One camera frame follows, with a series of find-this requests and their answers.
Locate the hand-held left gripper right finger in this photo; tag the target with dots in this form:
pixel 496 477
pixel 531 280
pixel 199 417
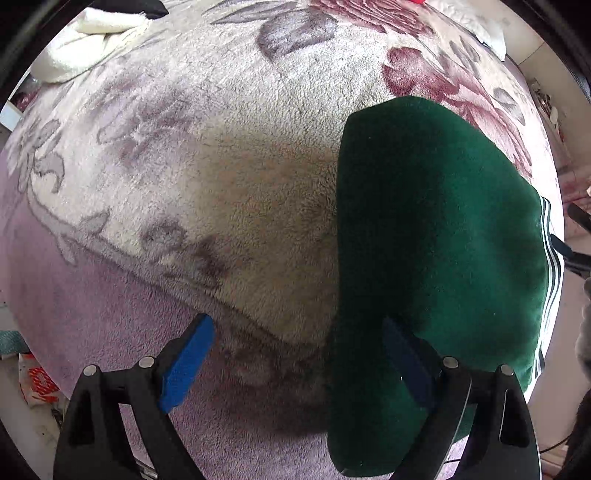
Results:
pixel 408 357

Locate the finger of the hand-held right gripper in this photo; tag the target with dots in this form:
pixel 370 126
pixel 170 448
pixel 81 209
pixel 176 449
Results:
pixel 570 256
pixel 581 216

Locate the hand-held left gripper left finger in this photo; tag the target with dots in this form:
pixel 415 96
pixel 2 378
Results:
pixel 189 360

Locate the green jacket with cream sleeves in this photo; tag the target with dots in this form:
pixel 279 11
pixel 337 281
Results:
pixel 438 221

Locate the grey cloth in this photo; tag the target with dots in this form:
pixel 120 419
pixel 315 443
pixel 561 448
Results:
pixel 585 318

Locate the red and white packet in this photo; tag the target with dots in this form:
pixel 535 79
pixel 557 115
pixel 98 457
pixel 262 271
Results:
pixel 38 381

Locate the floral plush blanket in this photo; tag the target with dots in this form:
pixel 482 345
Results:
pixel 184 184

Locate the white pillow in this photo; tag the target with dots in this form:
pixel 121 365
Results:
pixel 480 23

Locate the cream fluffy towel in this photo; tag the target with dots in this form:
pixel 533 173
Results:
pixel 87 39

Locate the black curved object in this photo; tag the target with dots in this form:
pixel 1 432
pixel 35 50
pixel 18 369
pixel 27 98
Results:
pixel 138 5

